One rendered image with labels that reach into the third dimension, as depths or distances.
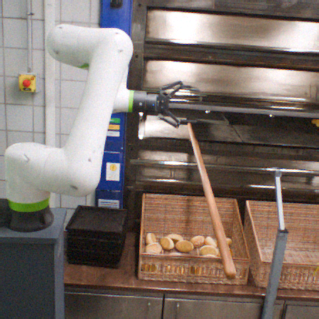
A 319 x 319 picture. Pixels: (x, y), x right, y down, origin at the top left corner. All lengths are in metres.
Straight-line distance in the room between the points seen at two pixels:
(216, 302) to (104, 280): 0.57
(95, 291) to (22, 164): 1.10
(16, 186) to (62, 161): 0.17
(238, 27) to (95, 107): 1.29
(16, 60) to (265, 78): 1.35
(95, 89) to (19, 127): 1.29
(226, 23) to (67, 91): 0.93
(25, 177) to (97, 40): 0.46
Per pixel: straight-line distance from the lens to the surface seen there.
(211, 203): 1.55
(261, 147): 2.47
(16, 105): 2.47
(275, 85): 2.41
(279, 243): 2.04
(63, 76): 2.38
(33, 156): 1.23
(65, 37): 1.37
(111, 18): 2.29
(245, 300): 2.25
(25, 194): 1.28
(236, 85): 2.36
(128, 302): 2.21
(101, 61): 1.28
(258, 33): 2.36
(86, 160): 1.18
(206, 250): 2.39
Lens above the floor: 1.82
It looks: 18 degrees down
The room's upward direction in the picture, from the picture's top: 4 degrees clockwise
